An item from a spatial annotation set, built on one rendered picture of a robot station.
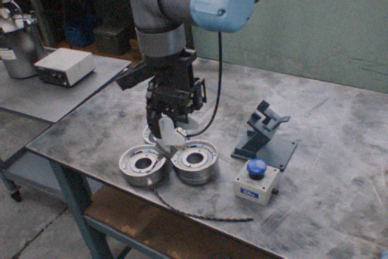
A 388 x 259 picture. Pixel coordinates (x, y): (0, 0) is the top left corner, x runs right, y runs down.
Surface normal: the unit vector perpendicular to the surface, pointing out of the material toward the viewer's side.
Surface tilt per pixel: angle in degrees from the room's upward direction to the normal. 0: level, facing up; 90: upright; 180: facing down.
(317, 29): 90
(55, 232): 0
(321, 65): 90
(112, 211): 0
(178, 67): 90
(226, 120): 0
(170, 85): 90
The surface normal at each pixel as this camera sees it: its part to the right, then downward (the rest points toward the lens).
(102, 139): -0.11, -0.79
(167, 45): 0.29, 0.55
